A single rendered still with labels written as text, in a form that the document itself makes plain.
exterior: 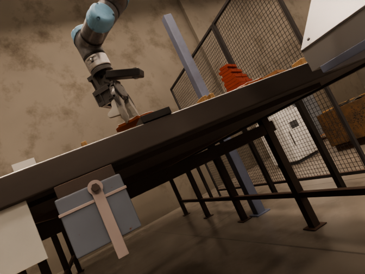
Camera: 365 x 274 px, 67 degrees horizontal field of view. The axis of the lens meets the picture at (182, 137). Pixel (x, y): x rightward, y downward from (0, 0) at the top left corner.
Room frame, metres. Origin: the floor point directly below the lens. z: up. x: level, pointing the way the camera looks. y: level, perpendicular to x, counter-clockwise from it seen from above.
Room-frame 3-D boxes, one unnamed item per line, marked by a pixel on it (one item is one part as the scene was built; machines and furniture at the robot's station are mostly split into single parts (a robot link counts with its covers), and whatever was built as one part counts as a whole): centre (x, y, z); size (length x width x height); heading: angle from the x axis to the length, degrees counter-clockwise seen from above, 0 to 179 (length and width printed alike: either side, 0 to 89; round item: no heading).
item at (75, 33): (0.86, 0.15, 1.28); 0.09 x 0.08 x 0.11; 40
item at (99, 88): (0.87, 0.15, 1.12); 0.09 x 0.08 x 0.12; 78
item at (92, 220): (0.59, 0.23, 0.77); 0.14 x 0.11 x 0.18; 111
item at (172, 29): (2.97, -0.40, 1.20); 0.17 x 0.17 x 2.40; 21
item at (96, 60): (0.86, 0.15, 1.20); 0.08 x 0.08 x 0.05
